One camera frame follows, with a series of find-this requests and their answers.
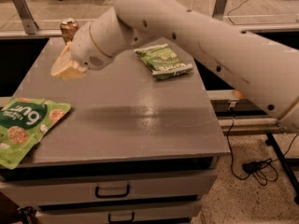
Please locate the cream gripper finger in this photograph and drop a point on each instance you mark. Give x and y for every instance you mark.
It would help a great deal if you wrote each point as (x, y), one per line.
(65, 55)
(68, 69)

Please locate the green rice chip bag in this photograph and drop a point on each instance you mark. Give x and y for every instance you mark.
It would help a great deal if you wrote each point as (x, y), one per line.
(23, 123)

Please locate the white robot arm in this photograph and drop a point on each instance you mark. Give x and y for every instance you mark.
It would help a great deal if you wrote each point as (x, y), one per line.
(266, 72)

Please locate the crushed orange soda can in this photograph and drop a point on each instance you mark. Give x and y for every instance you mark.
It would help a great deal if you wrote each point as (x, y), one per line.
(69, 27)

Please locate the small green snack bag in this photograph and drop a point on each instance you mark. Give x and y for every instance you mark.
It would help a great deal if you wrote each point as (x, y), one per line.
(163, 62)

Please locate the grey drawer cabinet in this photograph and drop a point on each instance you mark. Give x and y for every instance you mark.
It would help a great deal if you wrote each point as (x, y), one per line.
(162, 138)

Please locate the black robot stand leg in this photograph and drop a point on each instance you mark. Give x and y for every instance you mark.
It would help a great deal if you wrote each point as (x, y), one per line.
(287, 164)

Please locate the left metal railing bracket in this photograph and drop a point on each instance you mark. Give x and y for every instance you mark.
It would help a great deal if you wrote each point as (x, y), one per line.
(29, 25)

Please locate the metal railing bracket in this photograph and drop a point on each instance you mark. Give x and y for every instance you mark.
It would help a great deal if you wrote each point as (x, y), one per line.
(219, 8)
(29, 25)

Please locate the upper black drawer handle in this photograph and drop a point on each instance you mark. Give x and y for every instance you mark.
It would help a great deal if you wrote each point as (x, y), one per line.
(112, 192)

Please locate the black drawer handle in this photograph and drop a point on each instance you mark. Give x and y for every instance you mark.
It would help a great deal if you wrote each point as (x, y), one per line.
(112, 192)
(121, 219)

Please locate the lower black drawer handle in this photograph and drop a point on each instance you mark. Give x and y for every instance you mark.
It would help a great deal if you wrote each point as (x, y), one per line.
(121, 219)

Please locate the right metal railing bracket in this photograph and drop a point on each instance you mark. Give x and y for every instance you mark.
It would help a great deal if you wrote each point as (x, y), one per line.
(219, 8)

